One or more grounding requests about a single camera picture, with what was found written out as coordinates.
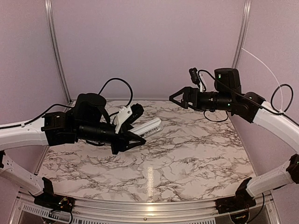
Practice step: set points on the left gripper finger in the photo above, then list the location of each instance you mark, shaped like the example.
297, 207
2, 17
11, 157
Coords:
134, 138
135, 144

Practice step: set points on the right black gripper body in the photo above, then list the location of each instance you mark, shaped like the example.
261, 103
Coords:
198, 104

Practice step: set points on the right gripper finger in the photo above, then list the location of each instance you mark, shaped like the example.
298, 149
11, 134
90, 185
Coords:
179, 95
180, 103

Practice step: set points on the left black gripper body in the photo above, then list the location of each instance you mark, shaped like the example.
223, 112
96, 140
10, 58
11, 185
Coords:
117, 146

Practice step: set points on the white remote control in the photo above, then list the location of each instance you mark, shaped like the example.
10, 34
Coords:
149, 128

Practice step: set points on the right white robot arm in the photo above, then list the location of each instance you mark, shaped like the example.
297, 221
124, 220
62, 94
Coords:
254, 109

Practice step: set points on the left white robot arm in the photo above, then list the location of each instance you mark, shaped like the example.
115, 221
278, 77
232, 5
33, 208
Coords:
87, 120

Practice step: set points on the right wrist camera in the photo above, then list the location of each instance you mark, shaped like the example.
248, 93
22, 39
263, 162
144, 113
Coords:
197, 79

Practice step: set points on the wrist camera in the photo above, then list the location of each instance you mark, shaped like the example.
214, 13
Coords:
197, 79
127, 114

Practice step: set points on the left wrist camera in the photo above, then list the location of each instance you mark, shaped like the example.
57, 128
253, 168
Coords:
127, 114

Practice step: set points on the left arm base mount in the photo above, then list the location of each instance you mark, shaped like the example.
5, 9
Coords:
49, 199

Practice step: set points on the right aluminium frame post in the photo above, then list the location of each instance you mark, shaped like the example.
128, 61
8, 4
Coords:
242, 33

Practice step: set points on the aluminium frame post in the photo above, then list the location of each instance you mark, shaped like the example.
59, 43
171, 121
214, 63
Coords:
54, 42
242, 33

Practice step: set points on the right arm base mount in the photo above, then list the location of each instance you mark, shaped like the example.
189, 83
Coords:
241, 200

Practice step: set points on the left aluminium frame post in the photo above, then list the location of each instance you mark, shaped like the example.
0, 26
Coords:
54, 42

